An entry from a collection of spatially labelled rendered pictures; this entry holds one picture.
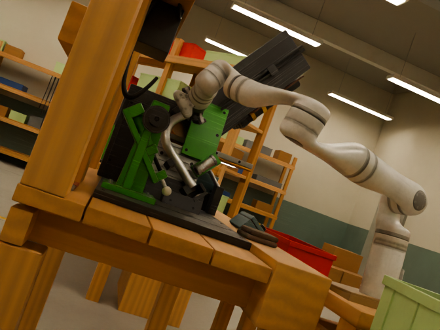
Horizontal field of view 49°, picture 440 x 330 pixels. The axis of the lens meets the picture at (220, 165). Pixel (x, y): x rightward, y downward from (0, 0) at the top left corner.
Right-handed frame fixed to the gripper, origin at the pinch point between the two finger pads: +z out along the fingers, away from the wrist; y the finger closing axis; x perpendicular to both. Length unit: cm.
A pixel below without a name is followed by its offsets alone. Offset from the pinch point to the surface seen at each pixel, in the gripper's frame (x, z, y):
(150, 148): 22.6, -21.9, -9.8
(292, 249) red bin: -12, 2, -57
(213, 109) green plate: -9.7, 2.9, -1.7
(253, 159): -135, 265, -10
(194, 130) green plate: -0.1, 2.9, -5.9
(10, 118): 38, 820, 294
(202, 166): 4.3, -0.7, -18.6
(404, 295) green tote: 7, -77, -60
